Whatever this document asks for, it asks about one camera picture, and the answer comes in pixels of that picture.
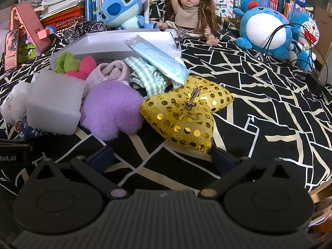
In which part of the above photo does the green checkered cloth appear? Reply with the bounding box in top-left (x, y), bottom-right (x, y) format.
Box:
top-left (123, 57), bottom-right (172, 97)

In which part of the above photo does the purple fluffy pompom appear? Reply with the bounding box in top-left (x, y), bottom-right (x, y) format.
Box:
top-left (80, 80), bottom-right (144, 141)

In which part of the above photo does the white plush toy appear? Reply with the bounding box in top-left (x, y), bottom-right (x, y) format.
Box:
top-left (1, 82), bottom-right (33, 125)

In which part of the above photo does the black patterned cloth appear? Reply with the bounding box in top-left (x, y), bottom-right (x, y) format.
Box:
top-left (0, 0), bottom-right (332, 195)

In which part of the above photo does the white cardboard box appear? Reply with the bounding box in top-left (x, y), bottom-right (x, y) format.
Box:
top-left (49, 29), bottom-right (182, 70)

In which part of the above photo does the blue round plush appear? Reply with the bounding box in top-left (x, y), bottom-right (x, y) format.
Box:
top-left (233, 0), bottom-right (299, 60)

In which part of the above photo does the blue Stitch plush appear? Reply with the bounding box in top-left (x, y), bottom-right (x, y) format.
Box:
top-left (97, 0), bottom-right (157, 30)

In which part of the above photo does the pink cloth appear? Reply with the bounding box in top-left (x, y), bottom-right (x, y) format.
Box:
top-left (84, 60), bottom-right (131, 96)

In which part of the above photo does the green pink scrunchie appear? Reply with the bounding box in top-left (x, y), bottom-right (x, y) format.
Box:
top-left (54, 52), bottom-right (97, 80)

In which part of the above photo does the red plastic basket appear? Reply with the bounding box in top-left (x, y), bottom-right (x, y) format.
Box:
top-left (40, 6), bottom-right (85, 33)

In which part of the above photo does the white foam block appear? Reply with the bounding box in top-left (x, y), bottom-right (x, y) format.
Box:
top-left (26, 69), bottom-right (85, 135)

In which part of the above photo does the brown hair doll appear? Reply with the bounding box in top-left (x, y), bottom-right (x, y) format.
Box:
top-left (153, 0), bottom-right (219, 46)

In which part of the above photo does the pink wooden house model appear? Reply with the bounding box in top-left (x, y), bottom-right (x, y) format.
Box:
top-left (4, 2), bottom-right (51, 73)

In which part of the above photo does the gold sequin bow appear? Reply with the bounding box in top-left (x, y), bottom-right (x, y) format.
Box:
top-left (140, 75), bottom-right (234, 154)

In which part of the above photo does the blue face mask pack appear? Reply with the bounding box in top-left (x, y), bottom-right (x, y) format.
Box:
top-left (124, 35), bottom-right (190, 85)

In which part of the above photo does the Doraemon plush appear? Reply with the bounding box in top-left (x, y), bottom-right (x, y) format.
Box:
top-left (288, 12), bottom-right (320, 72)

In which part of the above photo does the black model bicycle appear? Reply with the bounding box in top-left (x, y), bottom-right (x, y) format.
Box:
top-left (63, 20), bottom-right (107, 44)

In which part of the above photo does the navy floral pouch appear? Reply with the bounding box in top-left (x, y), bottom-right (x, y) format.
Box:
top-left (18, 114), bottom-right (42, 139)

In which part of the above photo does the black cable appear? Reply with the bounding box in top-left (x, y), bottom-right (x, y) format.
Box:
top-left (255, 23), bottom-right (330, 84)

